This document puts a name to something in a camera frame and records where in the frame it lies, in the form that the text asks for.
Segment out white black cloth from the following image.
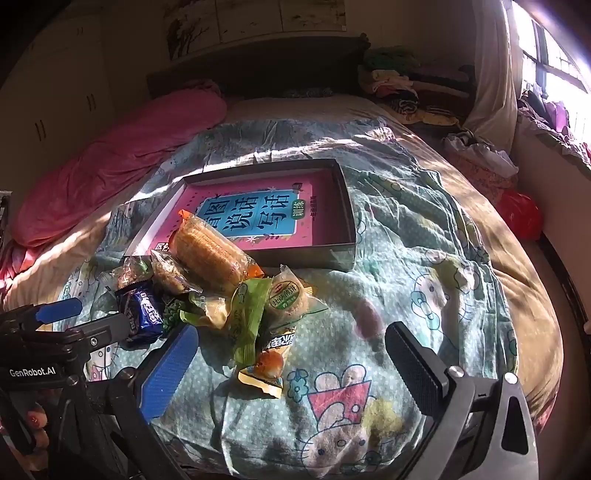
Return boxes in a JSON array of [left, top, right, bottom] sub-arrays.
[[442, 129, 518, 178]]

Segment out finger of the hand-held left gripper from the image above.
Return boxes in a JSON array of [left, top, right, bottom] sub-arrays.
[[0, 298, 84, 341], [68, 310, 134, 354]]

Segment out green candy packet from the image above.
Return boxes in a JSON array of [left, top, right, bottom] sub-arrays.
[[228, 277, 275, 367]]

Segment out pile of folded clothes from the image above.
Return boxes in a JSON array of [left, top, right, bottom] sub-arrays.
[[358, 46, 476, 127]]

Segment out pink quilt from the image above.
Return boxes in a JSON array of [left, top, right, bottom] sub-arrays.
[[0, 78, 229, 287]]

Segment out pink book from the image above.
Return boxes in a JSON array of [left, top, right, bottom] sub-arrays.
[[150, 170, 333, 252]]

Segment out clothes on windowsill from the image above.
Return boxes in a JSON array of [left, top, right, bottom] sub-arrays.
[[517, 90, 591, 164]]

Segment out red plastic bag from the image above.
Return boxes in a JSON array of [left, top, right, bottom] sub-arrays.
[[496, 190, 544, 241]]

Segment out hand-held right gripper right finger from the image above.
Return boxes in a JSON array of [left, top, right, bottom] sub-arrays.
[[385, 322, 540, 480]]

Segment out person's left hand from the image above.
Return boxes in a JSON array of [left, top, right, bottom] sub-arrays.
[[23, 401, 51, 450]]

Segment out clear round pastry packet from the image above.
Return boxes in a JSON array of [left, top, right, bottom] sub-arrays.
[[108, 256, 154, 294]]

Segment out clear brown pastry packet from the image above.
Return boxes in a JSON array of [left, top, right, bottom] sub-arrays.
[[150, 249, 204, 296]]

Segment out white wardrobe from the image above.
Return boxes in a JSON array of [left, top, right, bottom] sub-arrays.
[[0, 14, 121, 153]]

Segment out dark headboard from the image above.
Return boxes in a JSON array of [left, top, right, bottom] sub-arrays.
[[147, 32, 372, 100]]

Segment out beige bed sheet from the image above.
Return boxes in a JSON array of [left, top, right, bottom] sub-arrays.
[[0, 92, 566, 462]]

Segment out dark grey cardboard box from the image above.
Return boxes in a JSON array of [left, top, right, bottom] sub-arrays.
[[124, 159, 357, 273]]

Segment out round biscuit packet green label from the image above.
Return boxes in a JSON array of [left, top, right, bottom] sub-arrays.
[[265, 264, 328, 330]]

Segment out cartoon printed blanket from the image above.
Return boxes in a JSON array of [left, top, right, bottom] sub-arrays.
[[53, 113, 518, 476]]

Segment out window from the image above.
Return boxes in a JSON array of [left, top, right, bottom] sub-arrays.
[[510, 0, 591, 134]]

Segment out wall poster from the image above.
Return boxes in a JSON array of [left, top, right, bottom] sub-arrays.
[[164, 0, 349, 61]]

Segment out beige curtain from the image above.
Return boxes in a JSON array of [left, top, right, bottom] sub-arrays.
[[462, 0, 525, 153]]

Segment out blue cookie packet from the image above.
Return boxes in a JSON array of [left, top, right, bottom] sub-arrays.
[[113, 279, 167, 344]]

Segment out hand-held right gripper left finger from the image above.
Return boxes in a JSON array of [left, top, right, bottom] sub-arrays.
[[105, 324, 200, 480]]

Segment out long orange cracker packet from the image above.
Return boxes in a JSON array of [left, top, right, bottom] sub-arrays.
[[168, 209, 265, 296]]

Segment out yellow clear snack packet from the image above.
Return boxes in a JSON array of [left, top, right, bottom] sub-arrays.
[[179, 291, 236, 330]]

